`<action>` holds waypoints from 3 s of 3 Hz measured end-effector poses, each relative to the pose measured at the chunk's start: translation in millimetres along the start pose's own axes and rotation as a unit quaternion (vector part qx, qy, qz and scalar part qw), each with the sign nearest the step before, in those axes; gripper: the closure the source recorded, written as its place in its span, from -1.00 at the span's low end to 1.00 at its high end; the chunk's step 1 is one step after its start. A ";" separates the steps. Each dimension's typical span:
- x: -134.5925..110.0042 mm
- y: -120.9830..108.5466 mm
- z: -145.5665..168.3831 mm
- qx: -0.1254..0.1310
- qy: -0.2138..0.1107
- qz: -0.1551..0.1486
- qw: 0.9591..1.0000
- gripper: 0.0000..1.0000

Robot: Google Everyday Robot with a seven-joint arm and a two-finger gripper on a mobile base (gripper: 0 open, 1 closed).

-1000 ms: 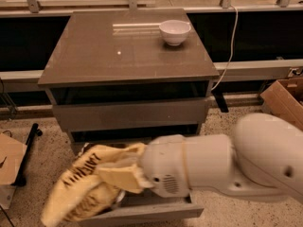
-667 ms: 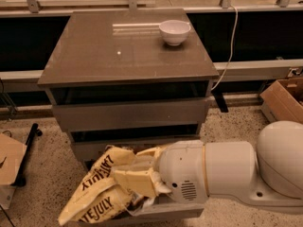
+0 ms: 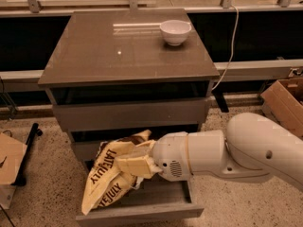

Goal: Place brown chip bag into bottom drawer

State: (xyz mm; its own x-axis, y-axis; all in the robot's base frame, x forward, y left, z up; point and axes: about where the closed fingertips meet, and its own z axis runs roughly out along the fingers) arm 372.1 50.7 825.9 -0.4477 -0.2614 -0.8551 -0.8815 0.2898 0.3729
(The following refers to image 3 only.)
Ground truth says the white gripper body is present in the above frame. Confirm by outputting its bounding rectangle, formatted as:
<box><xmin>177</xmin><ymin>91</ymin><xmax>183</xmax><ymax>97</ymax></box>
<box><xmin>151</xmin><ymin>131</ymin><xmax>191</xmax><ymax>182</ymax></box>

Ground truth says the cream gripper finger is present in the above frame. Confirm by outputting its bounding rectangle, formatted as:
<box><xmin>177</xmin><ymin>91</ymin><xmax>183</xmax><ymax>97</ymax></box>
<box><xmin>126</xmin><ymin>140</ymin><xmax>156</xmax><ymax>157</ymax></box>
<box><xmin>116</xmin><ymin>155</ymin><xmax>162</xmax><ymax>179</ymax></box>

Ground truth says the brown yellow chip bag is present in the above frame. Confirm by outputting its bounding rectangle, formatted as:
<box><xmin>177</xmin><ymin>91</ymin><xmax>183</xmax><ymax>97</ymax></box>
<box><xmin>81</xmin><ymin>130</ymin><xmax>152</xmax><ymax>215</ymax></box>

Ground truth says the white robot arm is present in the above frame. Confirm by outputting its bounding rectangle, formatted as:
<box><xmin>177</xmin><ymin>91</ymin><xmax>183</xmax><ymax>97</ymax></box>
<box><xmin>116</xmin><ymin>113</ymin><xmax>303</xmax><ymax>190</ymax></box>

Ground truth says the bottom grey drawer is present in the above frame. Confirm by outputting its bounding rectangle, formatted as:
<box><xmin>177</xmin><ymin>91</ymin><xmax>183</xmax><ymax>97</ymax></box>
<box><xmin>75</xmin><ymin>153</ymin><xmax>205</xmax><ymax>227</ymax></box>

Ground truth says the top grey drawer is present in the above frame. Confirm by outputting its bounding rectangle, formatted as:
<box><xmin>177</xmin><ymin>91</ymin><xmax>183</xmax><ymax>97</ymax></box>
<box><xmin>52</xmin><ymin>81</ymin><xmax>208</xmax><ymax>132</ymax></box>

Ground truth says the grey drawer cabinet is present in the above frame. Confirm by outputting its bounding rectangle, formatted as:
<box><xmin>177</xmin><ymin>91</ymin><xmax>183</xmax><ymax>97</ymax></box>
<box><xmin>37</xmin><ymin>8</ymin><xmax>221</xmax><ymax>227</ymax></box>

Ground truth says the white ceramic bowl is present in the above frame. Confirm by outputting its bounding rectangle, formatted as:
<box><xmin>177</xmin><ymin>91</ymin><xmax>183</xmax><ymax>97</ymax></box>
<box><xmin>159</xmin><ymin>20</ymin><xmax>192</xmax><ymax>46</ymax></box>

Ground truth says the black stand leg left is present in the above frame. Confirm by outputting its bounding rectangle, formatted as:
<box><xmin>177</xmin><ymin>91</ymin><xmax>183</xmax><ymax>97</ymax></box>
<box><xmin>13</xmin><ymin>123</ymin><xmax>43</xmax><ymax>186</ymax></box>

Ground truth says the cardboard box right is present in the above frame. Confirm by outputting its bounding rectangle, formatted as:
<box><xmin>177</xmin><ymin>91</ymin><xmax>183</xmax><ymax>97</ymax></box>
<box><xmin>260</xmin><ymin>78</ymin><xmax>303</xmax><ymax>138</ymax></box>

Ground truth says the cardboard box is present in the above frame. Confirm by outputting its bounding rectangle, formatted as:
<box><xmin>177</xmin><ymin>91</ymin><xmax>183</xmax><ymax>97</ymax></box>
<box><xmin>0</xmin><ymin>133</ymin><xmax>27</xmax><ymax>185</ymax></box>
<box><xmin>260</xmin><ymin>78</ymin><xmax>303</xmax><ymax>138</ymax></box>

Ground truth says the cardboard box left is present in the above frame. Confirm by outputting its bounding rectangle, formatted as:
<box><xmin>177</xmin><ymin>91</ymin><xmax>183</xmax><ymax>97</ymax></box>
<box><xmin>0</xmin><ymin>133</ymin><xmax>27</xmax><ymax>185</ymax></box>

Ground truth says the black bracket behind cabinet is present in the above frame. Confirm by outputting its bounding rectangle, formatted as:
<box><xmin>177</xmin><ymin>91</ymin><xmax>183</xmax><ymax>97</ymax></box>
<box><xmin>212</xmin><ymin>90</ymin><xmax>229</xmax><ymax>113</ymax></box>

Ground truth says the white power cable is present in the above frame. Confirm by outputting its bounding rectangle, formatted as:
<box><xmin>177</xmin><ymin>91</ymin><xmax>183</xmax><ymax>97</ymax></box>
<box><xmin>211</xmin><ymin>5</ymin><xmax>240</xmax><ymax>92</ymax></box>

